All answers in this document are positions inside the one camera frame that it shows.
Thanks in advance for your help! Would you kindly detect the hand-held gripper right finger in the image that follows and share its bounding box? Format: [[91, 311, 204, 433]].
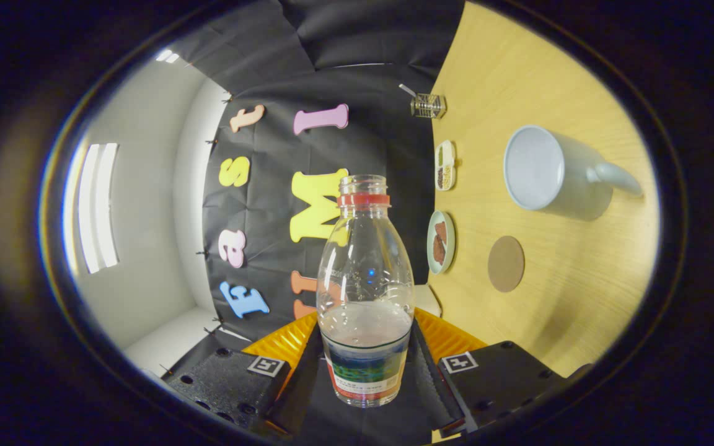
[[411, 308, 565, 434]]

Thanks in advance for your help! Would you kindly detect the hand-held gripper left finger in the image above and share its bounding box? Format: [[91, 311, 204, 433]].
[[165, 310, 333, 440]]

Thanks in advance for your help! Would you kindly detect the clear plastic juice bottle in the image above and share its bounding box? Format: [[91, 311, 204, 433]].
[[316, 175, 416, 408]]

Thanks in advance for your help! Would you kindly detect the round brown coaster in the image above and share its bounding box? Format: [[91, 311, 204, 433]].
[[488, 235, 526, 293]]

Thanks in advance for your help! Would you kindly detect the white cup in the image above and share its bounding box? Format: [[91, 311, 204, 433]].
[[503, 125, 644, 222]]

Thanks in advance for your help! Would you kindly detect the white toaster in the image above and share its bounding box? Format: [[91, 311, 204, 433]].
[[413, 284, 443, 318]]

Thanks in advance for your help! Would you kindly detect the pale green plate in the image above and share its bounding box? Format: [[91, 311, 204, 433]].
[[426, 211, 456, 275]]

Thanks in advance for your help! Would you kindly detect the wooden table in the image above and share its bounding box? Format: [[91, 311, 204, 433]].
[[425, 1, 660, 378]]

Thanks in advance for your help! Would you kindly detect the black backdrop cloth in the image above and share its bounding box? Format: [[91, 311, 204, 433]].
[[165, 0, 466, 378]]

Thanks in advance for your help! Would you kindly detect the small white seasoning dish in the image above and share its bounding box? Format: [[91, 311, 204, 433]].
[[434, 140, 457, 191]]

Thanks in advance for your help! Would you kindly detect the square glass container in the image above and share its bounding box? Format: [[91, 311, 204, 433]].
[[410, 93, 447, 119]]

